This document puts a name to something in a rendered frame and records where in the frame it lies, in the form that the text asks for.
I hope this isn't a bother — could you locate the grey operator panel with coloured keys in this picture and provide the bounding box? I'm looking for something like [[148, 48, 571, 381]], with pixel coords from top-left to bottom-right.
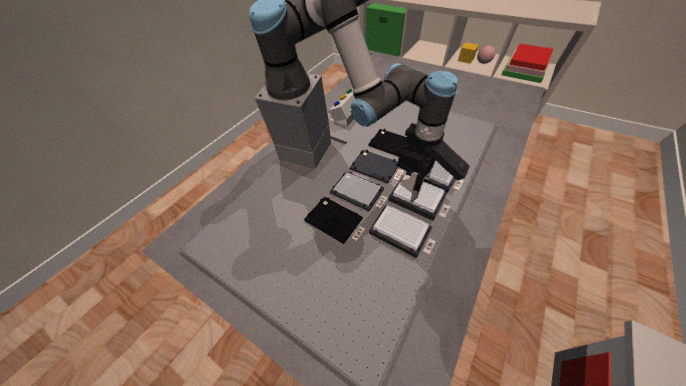
[[328, 87, 355, 126]]

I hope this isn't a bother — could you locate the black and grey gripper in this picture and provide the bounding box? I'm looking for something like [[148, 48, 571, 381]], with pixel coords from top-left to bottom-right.
[[397, 123, 444, 202]]

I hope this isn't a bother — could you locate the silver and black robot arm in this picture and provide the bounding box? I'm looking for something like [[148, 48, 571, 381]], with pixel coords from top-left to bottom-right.
[[249, 0, 470, 180]]

